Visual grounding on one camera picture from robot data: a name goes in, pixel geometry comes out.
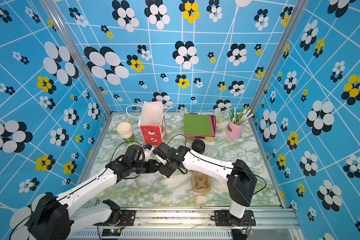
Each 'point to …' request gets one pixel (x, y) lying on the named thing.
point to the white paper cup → (167, 178)
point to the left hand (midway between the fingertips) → (161, 167)
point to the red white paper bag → (152, 123)
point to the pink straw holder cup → (234, 131)
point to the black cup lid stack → (198, 145)
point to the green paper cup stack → (124, 130)
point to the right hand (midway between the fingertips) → (168, 166)
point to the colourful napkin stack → (200, 126)
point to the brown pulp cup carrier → (200, 183)
